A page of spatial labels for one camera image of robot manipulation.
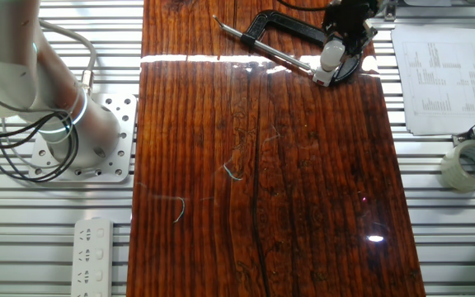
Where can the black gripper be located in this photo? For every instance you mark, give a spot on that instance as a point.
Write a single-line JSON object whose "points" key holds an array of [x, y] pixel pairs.
{"points": [[349, 16]]}

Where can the white LED light bulb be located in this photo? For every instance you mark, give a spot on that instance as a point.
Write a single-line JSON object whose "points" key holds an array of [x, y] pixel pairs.
{"points": [[331, 55]]}

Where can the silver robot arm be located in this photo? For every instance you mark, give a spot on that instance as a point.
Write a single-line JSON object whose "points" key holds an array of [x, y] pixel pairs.
{"points": [[15, 70]]}

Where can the white lamp socket adapter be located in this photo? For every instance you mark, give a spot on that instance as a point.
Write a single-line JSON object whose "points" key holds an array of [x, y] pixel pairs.
{"points": [[323, 77]]}

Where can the black C-clamp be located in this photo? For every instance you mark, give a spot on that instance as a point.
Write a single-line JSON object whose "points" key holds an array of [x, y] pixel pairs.
{"points": [[278, 20]]}

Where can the printed paper sheets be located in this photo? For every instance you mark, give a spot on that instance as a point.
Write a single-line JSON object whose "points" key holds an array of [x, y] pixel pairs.
{"points": [[439, 82]]}

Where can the brown wooden board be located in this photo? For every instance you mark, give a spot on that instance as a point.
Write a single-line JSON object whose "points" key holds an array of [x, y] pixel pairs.
{"points": [[204, 165]]}

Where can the white power strip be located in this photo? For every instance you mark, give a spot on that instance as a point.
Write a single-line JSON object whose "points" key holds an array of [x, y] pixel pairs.
{"points": [[93, 264]]}

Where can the metal corner bracket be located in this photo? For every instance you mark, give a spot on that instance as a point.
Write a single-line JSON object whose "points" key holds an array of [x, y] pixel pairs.
{"points": [[390, 10]]}

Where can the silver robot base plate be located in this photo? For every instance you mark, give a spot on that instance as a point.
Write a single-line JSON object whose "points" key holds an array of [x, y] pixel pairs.
{"points": [[126, 123]]}

